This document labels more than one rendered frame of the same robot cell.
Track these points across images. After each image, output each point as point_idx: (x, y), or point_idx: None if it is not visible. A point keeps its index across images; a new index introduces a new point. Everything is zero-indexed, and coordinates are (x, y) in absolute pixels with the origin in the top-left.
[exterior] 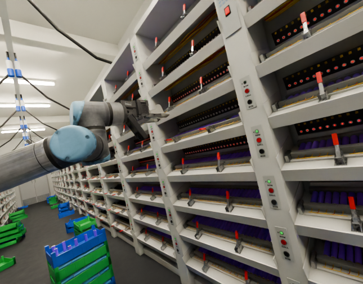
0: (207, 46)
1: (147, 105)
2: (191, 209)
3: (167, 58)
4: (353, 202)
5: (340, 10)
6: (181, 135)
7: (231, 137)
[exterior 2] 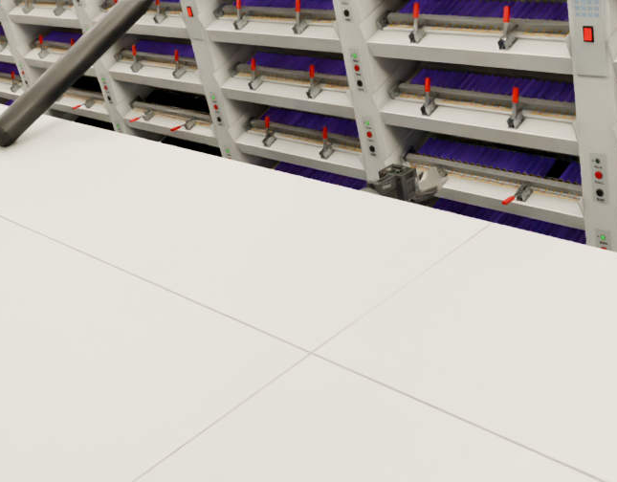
0: (540, 58)
1: (415, 177)
2: None
3: None
4: None
5: None
6: (450, 166)
7: (560, 224)
